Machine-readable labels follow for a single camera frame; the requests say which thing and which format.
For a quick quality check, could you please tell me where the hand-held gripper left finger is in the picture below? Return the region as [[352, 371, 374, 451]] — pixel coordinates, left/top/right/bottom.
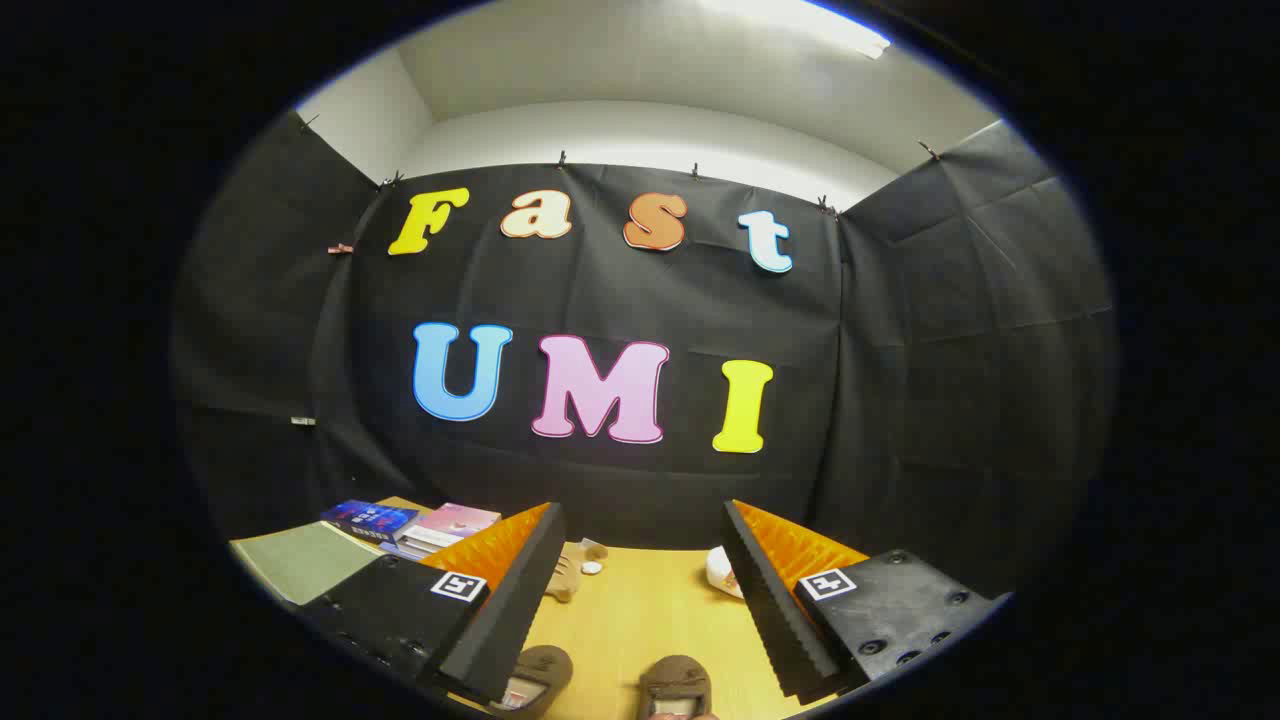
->
[[298, 502, 567, 704]]

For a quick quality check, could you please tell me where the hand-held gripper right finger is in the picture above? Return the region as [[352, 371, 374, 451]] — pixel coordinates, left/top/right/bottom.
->
[[721, 499, 1009, 705]]

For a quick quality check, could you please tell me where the brown fuzzy shoe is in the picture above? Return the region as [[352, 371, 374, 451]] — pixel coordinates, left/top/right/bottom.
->
[[637, 655, 713, 720], [490, 645, 575, 719]]

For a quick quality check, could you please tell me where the green fabric storage box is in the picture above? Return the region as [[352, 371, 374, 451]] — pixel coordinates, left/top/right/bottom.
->
[[230, 520, 386, 608]]

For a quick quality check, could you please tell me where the brown plush toy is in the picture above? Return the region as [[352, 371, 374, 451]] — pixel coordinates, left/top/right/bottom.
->
[[545, 540, 609, 604]]

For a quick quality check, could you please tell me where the white plush toy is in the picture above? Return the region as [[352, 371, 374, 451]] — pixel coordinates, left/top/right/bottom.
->
[[705, 546, 746, 599]]

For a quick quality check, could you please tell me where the pink cover book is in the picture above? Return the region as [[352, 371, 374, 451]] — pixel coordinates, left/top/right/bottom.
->
[[405, 502, 503, 549]]

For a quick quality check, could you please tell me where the dark blue book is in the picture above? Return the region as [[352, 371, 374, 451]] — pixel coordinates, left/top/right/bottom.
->
[[320, 499, 421, 544]]

